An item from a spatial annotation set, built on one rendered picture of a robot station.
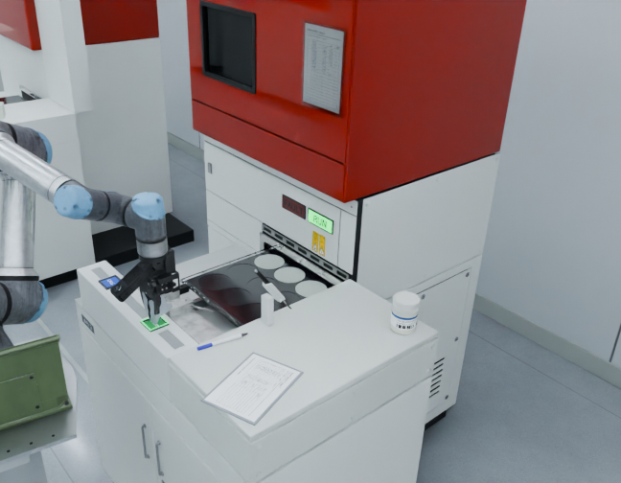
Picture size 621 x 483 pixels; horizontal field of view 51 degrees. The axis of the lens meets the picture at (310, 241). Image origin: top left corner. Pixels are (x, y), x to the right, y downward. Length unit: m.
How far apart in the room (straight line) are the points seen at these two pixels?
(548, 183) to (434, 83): 1.39
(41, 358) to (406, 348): 0.90
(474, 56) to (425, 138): 0.29
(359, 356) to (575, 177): 1.77
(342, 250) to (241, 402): 0.65
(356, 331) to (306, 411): 0.32
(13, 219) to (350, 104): 0.95
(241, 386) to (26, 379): 0.52
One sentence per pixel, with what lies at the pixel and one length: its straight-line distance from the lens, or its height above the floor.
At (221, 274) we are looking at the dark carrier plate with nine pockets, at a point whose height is 0.90.
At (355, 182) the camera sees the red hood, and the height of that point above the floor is 1.28.
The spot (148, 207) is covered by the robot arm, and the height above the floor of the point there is 1.32.
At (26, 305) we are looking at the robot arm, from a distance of 1.89.
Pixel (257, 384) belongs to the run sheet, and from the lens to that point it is 1.56.
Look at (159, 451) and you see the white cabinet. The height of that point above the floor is 0.57.
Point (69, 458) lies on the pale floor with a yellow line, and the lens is 2.85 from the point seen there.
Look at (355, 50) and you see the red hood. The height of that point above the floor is 1.65.
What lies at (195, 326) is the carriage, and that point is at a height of 0.88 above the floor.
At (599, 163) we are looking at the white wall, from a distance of 3.10.
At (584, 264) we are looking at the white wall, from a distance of 3.27.
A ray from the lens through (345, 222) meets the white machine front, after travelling 1.92.
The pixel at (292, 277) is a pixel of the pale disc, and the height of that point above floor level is 0.90.
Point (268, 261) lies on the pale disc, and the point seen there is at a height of 0.90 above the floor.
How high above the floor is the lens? 1.98
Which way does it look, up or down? 28 degrees down
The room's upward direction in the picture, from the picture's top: 2 degrees clockwise
